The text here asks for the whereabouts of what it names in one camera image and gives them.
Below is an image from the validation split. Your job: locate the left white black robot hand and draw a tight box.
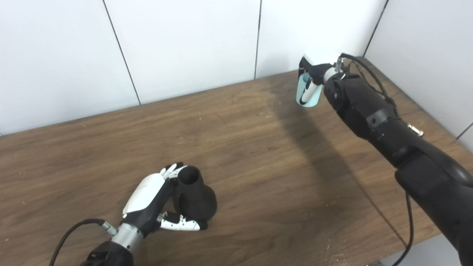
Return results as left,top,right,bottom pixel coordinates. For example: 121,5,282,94
122,162,208,237

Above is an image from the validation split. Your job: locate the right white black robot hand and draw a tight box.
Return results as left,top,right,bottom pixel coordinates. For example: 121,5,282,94
298,52,338,106

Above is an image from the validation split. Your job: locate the light-blue short hose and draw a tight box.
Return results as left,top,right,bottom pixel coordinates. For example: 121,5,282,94
296,72,323,108

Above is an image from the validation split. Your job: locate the black funnel-shaped nozzle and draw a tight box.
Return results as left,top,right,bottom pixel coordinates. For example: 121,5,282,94
172,166,218,222

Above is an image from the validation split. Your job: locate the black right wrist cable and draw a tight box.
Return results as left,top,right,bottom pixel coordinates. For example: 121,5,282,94
335,53,414,266

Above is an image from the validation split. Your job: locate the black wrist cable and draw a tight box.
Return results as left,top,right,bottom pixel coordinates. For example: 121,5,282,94
335,53,414,266
49,218,119,266

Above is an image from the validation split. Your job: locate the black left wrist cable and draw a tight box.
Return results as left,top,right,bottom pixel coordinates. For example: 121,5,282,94
49,218,119,266

